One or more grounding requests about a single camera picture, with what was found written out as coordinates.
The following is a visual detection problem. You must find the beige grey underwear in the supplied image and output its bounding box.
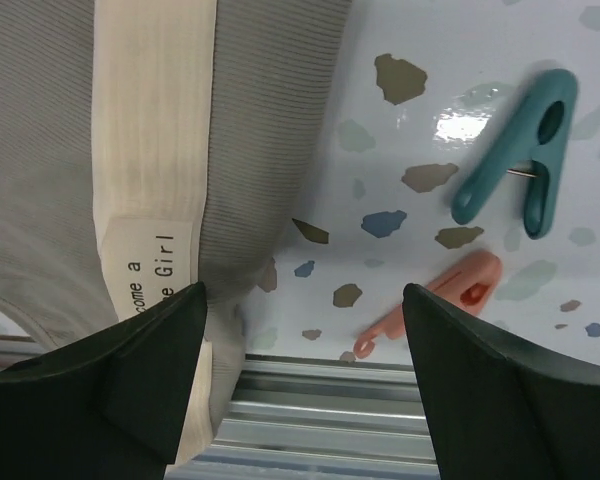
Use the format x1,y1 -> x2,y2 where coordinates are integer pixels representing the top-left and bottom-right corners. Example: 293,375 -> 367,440
0,1 -> 351,472

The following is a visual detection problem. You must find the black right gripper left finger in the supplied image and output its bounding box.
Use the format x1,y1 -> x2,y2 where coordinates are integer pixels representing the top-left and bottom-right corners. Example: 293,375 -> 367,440
0,283 -> 207,479

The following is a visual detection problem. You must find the pink clothespin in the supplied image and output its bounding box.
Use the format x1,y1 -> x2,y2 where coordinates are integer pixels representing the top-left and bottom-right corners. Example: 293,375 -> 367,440
353,249 -> 503,359

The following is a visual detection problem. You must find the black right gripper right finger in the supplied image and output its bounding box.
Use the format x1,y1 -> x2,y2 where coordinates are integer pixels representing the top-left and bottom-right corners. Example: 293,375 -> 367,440
402,284 -> 600,479

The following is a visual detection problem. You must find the teal clothespin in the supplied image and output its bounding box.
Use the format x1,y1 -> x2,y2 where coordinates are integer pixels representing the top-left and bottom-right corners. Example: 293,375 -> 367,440
451,69 -> 579,240

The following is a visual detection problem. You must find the aluminium table rail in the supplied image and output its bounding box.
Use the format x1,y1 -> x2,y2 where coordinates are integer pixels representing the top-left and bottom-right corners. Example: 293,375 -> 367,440
0,334 -> 441,480

